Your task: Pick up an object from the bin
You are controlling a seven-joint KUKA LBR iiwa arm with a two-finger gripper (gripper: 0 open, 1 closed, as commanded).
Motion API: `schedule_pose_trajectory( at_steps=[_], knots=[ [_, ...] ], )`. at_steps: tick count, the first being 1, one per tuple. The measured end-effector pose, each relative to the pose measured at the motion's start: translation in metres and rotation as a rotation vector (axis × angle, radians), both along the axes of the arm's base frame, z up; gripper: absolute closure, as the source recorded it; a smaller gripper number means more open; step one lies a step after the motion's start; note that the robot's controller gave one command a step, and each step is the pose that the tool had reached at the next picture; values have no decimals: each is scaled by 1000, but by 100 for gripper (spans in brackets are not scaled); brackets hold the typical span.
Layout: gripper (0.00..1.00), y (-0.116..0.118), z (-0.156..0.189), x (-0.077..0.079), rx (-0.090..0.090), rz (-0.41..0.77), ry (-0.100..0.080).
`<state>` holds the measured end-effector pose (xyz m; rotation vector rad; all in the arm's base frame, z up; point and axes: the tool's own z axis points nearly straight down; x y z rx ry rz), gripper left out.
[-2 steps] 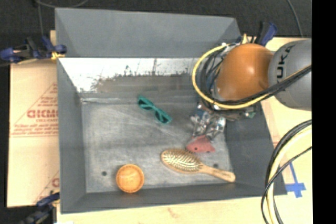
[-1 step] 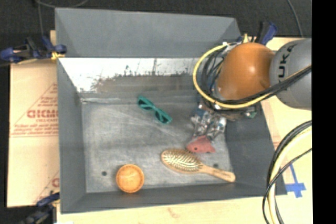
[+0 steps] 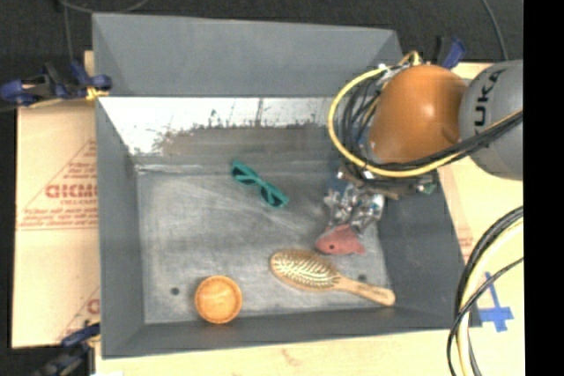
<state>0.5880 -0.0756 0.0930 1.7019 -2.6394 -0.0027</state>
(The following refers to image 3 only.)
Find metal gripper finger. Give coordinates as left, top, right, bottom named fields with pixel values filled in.
left=323, top=183, right=356, bottom=232
left=353, top=190, right=386, bottom=237

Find pink toy fish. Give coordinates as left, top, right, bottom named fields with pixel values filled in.
left=314, top=224, right=367, bottom=257

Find wooden hairbrush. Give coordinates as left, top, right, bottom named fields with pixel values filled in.
left=269, top=248, right=397, bottom=308

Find teal sunglasses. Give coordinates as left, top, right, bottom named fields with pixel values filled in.
left=230, top=159, right=291, bottom=210

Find grey metal bin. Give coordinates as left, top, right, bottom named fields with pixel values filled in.
left=91, top=12, right=467, bottom=358

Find orange ball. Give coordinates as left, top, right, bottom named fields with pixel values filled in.
left=194, top=275, right=244, bottom=325

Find cardboard board with red print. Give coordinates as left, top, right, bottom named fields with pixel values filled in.
left=11, top=49, right=524, bottom=350

